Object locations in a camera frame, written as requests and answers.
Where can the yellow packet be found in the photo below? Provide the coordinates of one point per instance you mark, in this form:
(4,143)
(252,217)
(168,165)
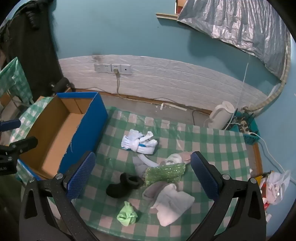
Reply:
(260,179)

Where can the light green sock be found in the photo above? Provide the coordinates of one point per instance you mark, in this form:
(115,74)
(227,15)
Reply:
(126,215)

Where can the white power strip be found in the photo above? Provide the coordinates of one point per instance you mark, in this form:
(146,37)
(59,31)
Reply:
(245,128)

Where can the white electric kettle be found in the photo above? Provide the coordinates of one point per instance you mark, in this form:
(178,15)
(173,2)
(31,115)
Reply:
(220,114)

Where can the white wall socket panel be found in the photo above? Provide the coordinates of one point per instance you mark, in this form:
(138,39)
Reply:
(105,68)

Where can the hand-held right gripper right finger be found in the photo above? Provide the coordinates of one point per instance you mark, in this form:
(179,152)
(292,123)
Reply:
(204,176)

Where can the black jacket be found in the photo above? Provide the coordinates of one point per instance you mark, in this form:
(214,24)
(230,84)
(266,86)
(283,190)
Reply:
(34,58)

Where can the wooden strip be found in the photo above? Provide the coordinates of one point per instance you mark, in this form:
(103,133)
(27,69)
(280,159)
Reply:
(166,16)

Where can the blue cardboard box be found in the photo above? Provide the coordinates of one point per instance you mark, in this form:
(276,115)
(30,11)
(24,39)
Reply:
(53,139)

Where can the white tape strip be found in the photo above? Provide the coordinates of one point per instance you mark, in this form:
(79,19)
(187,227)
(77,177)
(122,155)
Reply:
(163,106)

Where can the silver tarp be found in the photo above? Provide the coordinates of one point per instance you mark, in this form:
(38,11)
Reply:
(242,25)

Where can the black cylinder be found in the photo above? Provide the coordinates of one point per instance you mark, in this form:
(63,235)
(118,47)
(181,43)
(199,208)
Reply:
(60,85)

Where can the green sequin cloth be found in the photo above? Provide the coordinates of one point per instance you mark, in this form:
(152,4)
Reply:
(164,173)

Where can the white plastic bag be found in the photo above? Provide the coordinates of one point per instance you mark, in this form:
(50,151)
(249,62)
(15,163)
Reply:
(276,185)

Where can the teal plastic basket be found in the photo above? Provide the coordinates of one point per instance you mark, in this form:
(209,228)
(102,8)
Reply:
(251,139)

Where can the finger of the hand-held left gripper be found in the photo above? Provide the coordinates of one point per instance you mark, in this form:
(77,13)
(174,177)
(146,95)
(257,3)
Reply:
(23,143)
(10,125)

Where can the white blue-striped sock bundle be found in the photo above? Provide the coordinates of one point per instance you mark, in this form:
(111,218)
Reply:
(134,142)

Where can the black sock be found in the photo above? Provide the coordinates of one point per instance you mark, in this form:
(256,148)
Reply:
(120,187)

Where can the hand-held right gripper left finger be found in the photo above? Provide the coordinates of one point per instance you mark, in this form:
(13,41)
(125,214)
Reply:
(81,176)

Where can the green checked plastic sheet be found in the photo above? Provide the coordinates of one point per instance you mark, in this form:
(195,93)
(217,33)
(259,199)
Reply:
(16,78)

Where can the green checked tablecloth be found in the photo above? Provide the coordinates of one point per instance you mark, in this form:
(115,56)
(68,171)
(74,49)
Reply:
(208,143)

